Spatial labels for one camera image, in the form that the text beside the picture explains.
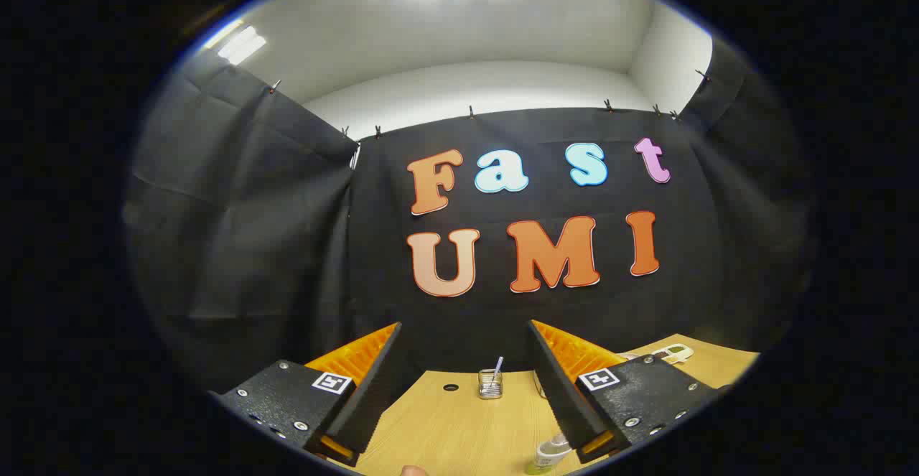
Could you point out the white pen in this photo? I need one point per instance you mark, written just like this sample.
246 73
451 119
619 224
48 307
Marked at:
497 367

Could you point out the black backdrop cloth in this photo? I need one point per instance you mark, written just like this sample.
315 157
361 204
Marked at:
323 246

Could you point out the white compartment dish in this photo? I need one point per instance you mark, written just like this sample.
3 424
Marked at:
671 352

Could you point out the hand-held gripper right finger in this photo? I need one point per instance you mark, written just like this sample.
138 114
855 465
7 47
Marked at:
567 397

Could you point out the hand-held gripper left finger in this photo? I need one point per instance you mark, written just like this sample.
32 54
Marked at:
373 397

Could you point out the wooden table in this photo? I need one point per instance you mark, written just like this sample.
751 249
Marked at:
459 426

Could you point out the clear plastic juice bottle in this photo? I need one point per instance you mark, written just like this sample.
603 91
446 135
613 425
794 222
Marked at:
549 454

